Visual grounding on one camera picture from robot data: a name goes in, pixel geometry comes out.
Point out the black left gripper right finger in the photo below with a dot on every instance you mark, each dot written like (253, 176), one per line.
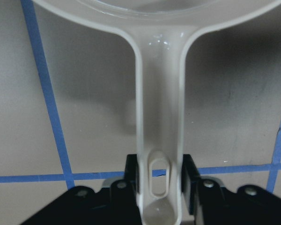
(211, 203)

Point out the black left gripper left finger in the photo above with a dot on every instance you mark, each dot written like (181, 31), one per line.
(114, 204)

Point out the beige plastic dustpan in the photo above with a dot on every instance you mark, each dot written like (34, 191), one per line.
(160, 33)

